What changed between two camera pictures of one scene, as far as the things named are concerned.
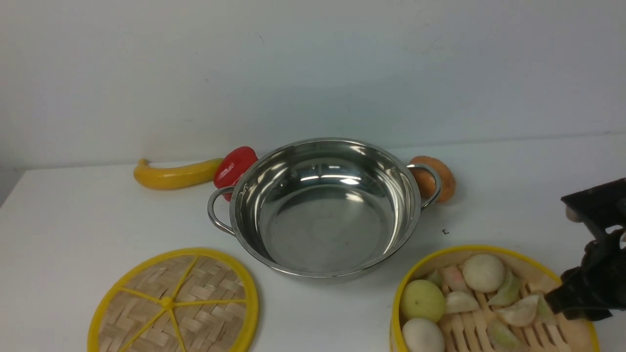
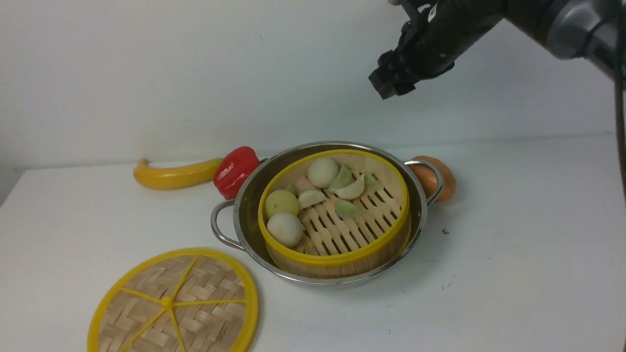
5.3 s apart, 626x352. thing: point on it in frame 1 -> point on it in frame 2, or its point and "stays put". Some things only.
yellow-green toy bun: [422, 299] -> [280, 201]
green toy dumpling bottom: [502, 338] -> [347, 209]
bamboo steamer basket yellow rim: [484, 298] -> [334, 212]
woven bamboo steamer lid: [183, 300] stays put
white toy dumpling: [460, 301] -> [309, 197]
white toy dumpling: [520, 313] -> [352, 190]
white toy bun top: [483, 273] -> [323, 172]
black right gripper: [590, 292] -> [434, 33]
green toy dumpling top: [508, 293] -> [343, 178]
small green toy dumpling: [435, 277] -> [292, 188]
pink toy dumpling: [453, 277] -> [303, 184]
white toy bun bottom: [420, 335] -> [285, 229]
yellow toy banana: [150, 177] stays put
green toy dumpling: [546, 314] -> [372, 184]
